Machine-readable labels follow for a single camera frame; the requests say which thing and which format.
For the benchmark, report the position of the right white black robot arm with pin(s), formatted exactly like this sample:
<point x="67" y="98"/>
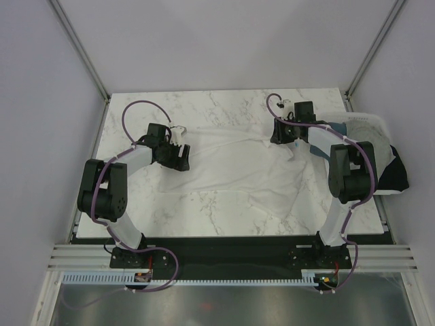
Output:
<point x="352" y="174"/>

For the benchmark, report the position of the grey t shirt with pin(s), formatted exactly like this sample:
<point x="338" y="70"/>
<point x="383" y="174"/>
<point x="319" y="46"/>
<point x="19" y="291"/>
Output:
<point x="361" y="131"/>

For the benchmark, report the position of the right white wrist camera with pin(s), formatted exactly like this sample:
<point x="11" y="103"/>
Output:
<point x="285" y="104"/>

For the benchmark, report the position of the left aluminium corner post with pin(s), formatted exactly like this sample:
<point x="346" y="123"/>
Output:
<point x="72" y="36"/>

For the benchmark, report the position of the right aluminium corner post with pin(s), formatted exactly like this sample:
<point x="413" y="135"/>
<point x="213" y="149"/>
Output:
<point x="386" y="27"/>

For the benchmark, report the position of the white laundry basket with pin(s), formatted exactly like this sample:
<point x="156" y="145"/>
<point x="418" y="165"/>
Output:
<point x="337" y="121"/>

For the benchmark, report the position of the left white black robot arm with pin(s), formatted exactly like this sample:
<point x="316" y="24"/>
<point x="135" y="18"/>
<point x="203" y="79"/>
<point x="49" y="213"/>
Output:
<point x="103" y="193"/>

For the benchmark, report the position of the black t shirt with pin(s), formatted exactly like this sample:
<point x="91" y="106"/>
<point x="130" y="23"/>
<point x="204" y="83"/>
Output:
<point x="394" y="179"/>

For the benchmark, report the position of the white slotted cable duct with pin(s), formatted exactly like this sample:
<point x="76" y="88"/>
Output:
<point x="130" y="278"/>

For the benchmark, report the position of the aluminium corner post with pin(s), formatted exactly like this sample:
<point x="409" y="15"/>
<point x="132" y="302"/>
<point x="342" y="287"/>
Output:
<point x="386" y="27"/>
<point x="72" y="36"/>

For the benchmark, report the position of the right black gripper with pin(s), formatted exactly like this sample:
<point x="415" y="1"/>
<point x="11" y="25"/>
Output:
<point x="278" y="136"/>

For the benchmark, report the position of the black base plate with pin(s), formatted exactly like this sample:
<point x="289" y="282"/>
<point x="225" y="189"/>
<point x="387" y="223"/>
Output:
<point x="243" y="272"/>

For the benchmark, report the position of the white t shirt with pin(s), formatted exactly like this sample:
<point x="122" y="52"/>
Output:
<point x="239" y="159"/>

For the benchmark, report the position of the blue t shirt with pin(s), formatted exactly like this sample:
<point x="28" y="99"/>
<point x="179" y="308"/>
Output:
<point x="320" y="142"/>

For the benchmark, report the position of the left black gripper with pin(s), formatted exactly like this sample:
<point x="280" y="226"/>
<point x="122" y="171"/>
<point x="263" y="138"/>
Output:
<point x="179" y="164"/>

